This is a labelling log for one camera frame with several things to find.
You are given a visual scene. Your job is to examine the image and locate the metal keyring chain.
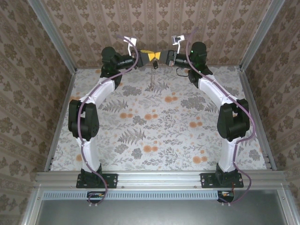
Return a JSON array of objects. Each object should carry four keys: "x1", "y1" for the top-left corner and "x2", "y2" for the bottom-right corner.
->
[{"x1": 146, "y1": 67, "x2": 158, "y2": 92}]

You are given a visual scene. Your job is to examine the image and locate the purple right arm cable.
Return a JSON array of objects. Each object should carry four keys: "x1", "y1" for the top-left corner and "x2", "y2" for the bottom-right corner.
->
[{"x1": 186, "y1": 28, "x2": 256, "y2": 207}]

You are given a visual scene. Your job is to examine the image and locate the aluminium table side rail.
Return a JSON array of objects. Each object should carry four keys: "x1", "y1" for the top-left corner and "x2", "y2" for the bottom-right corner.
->
[
  {"x1": 236, "y1": 66, "x2": 278, "y2": 171},
  {"x1": 44, "y1": 67, "x2": 77, "y2": 172}
]

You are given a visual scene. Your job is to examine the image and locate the aluminium frame post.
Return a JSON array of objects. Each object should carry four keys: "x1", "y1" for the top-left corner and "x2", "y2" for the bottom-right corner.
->
[
  {"x1": 27, "y1": 0, "x2": 78, "y2": 74},
  {"x1": 238, "y1": 0, "x2": 285, "y2": 71}
]

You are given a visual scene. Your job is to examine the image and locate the aluminium table edge rail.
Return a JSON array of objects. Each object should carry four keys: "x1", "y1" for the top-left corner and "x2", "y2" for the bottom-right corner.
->
[{"x1": 35, "y1": 170, "x2": 286, "y2": 188}]

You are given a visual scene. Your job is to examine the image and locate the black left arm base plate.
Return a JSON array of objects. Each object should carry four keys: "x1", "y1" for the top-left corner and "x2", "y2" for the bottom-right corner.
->
[{"x1": 76, "y1": 172, "x2": 118, "y2": 189}]

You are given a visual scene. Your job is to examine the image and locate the black connector box with wires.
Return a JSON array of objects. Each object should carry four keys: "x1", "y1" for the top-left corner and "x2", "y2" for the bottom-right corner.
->
[
  {"x1": 217, "y1": 191, "x2": 235, "y2": 203},
  {"x1": 87, "y1": 191, "x2": 106, "y2": 204}
]

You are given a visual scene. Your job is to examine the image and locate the grey metal sheet panel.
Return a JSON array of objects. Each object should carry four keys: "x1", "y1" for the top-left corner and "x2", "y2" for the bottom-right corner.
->
[{"x1": 35, "y1": 196, "x2": 290, "y2": 225}]

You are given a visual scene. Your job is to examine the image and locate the grey slotted cable duct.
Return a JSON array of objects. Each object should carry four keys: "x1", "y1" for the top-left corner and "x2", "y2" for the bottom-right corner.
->
[{"x1": 43, "y1": 190, "x2": 288, "y2": 200}]

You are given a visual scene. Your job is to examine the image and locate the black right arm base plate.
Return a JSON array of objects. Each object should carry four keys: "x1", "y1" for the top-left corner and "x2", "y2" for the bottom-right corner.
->
[{"x1": 201, "y1": 172, "x2": 244, "y2": 189}]

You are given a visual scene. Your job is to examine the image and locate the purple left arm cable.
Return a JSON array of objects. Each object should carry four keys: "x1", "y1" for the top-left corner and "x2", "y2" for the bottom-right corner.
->
[{"x1": 79, "y1": 34, "x2": 139, "y2": 207}]

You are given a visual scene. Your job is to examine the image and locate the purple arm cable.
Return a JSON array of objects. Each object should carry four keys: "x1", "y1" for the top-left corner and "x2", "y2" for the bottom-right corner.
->
[
  {"x1": 79, "y1": 34, "x2": 139, "y2": 207},
  {"x1": 186, "y1": 28, "x2": 256, "y2": 207}
]

